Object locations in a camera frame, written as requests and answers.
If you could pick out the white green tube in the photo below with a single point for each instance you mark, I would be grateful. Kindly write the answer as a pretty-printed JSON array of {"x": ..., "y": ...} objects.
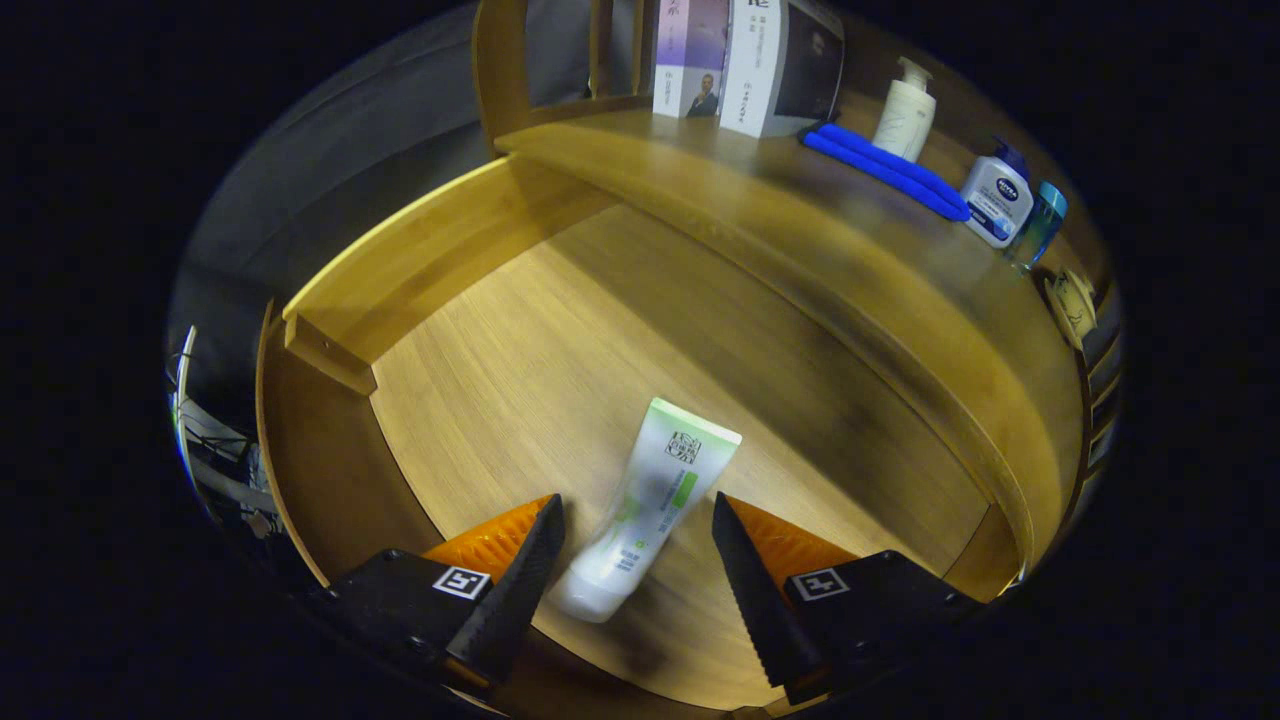
[{"x": 650, "y": 500}]

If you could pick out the blue folded cloth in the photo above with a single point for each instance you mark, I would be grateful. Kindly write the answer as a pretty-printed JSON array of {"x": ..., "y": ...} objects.
[{"x": 880, "y": 165}]

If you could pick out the purple book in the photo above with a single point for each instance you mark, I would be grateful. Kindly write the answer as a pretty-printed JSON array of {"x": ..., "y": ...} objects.
[{"x": 690, "y": 60}]

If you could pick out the teal slim bottle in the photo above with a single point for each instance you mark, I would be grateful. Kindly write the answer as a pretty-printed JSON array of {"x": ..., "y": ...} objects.
[{"x": 1040, "y": 225}]

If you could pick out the white bottle blue cap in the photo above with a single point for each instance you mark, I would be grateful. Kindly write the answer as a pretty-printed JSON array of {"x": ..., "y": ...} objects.
[{"x": 997, "y": 200}]

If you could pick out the white pump bottle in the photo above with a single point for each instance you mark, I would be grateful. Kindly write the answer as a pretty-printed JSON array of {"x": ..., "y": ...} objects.
[{"x": 907, "y": 115}]

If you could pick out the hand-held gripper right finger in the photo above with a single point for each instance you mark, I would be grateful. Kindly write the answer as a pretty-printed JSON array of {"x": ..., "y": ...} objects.
[{"x": 755, "y": 600}]

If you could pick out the yellow lidded teacup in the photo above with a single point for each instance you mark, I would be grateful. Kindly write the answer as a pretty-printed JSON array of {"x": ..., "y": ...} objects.
[{"x": 1070, "y": 305}]

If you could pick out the white book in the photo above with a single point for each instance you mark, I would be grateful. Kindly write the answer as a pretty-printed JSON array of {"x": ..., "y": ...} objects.
[{"x": 760, "y": 70}]

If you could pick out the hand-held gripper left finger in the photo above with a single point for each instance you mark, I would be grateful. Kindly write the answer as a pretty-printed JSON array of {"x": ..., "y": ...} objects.
[{"x": 515, "y": 590}]

